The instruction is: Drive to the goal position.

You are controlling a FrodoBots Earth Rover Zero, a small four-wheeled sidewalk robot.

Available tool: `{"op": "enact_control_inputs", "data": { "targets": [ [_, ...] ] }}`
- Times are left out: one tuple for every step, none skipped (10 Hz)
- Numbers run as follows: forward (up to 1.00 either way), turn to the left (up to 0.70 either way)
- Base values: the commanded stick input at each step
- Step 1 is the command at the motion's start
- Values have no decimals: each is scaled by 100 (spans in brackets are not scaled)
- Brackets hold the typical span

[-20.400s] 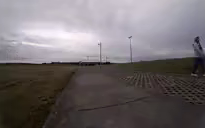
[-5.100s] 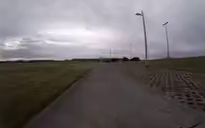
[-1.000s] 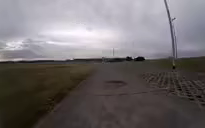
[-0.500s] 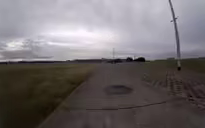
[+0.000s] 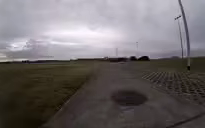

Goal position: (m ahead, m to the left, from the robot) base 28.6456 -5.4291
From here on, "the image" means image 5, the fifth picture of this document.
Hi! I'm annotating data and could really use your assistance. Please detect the tall white lamp pole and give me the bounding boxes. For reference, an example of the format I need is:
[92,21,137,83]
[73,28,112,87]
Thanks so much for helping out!
[177,0,192,72]

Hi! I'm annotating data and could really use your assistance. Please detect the grass field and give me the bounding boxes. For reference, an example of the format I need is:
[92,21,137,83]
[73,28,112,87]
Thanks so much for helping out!
[0,59,104,128]

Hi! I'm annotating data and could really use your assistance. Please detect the grass paver grid patch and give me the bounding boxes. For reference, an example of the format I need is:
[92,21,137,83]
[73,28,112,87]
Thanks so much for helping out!
[141,70,205,103]

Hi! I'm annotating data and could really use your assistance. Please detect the slim grey lamp pole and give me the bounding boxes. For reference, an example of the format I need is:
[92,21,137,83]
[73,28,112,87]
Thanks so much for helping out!
[174,14,185,60]

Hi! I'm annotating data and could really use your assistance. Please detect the grey concrete path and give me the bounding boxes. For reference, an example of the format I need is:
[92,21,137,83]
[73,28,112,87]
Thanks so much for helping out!
[39,61,205,128]

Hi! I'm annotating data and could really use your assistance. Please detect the grass strip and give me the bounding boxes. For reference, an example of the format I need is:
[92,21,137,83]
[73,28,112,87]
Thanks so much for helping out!
[126,56,205,81]

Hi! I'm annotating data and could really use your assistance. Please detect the dark distant bushes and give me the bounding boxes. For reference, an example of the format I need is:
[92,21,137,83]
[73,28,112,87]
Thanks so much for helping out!
[108,55,151,63]

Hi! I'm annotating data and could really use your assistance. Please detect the dark round manhole cover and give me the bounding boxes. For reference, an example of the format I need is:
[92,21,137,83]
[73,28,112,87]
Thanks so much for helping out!
[110,90,149,107]

